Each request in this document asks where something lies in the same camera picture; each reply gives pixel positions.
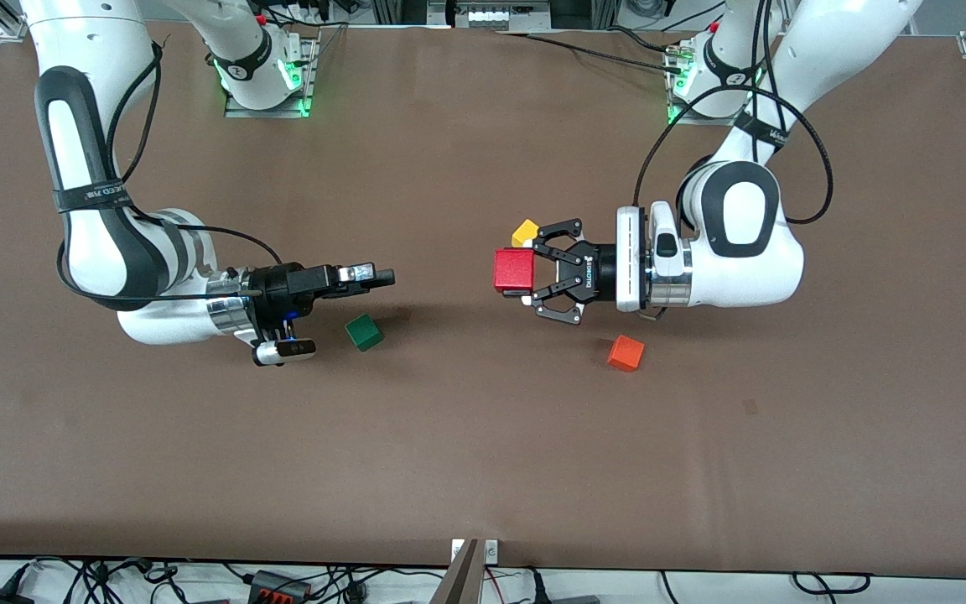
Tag red wooden cube block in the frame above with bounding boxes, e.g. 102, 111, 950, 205
494, 248, 537, 296

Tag green wooden cube block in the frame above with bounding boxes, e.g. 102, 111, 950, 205
345, 314, 384, 351

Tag orange wooden cube block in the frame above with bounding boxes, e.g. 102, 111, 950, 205
606, 335, 646, 373

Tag black orange connector box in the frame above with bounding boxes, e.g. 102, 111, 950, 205
248, 570, 313, 604

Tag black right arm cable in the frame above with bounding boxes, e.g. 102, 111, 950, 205
55, 42, 287, 303

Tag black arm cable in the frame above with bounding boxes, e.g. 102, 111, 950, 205
55, 42, 287, 303
634, 0, 834, 225

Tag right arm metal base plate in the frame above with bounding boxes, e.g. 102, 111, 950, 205
223, 38, 318, 119

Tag long black table cable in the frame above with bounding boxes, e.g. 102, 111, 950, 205
496, 28, 685, 76

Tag metal frame equipment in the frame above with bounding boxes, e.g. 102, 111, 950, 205
449, 0, 551, 30

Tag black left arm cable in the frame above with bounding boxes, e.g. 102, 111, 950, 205
634, 0, 834, 225

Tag white mounting bracket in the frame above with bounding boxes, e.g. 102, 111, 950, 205
451, 539, 500, 564

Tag tangled black cables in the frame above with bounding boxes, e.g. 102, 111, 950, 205
0, 555, 450, 604

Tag black looped cable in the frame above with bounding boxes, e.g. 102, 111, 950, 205
792, 572, 872, 596

